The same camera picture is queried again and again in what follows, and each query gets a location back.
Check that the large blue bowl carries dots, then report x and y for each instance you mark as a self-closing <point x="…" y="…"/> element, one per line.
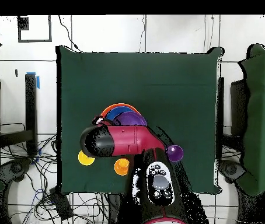
<point x="117" y="112"/>

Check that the large orange bowl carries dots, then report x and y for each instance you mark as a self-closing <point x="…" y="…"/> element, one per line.
<point x="120" y="104"/>

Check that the purple bowl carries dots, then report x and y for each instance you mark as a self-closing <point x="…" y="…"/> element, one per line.
<point x="130" y="119"/>

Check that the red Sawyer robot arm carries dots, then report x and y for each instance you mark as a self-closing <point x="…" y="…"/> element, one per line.
<point x="127" y="140"/>

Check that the yellow cup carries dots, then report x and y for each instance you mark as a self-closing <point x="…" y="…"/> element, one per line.
<point x="84" y="161"/>

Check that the orange cup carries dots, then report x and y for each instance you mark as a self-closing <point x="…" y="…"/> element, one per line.
<point x="120" y="166"/>

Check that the dark green table cloth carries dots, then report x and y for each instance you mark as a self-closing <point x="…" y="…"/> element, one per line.
<point x="134" y="74"/>

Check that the black metal stand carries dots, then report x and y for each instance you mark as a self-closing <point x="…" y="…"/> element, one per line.
<point x="31" y="105"/>

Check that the blue tape strip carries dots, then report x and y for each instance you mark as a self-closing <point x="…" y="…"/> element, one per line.
<point x="38" y="82"/>

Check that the purple cup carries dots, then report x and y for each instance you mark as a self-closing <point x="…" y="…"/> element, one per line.
<point x="175" y="153"/>

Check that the black power strip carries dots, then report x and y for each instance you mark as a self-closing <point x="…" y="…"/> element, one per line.
<point x="61" y="204"/>

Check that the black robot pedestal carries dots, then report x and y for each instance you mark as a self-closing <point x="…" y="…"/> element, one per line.
<point x="113" y="207"/>

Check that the black square frame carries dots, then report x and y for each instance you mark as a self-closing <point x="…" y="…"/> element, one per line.
<point x="23" y="23"/>

